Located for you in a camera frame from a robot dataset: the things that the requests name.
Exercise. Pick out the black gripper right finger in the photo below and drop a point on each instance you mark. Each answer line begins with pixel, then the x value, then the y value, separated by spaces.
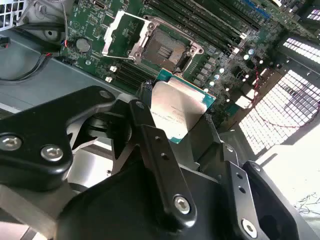
pixel 240 190

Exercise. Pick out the silver CPU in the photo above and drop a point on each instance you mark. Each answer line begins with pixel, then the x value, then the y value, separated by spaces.
pixel 180 105

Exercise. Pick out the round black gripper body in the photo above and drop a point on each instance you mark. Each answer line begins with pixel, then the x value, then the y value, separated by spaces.
pixel 120 210

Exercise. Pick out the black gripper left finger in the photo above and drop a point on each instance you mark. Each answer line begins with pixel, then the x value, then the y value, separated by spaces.
pixel 37 140

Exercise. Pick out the metal CPU socket cover frame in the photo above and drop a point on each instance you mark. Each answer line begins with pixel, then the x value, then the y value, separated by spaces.
pixel 109 40

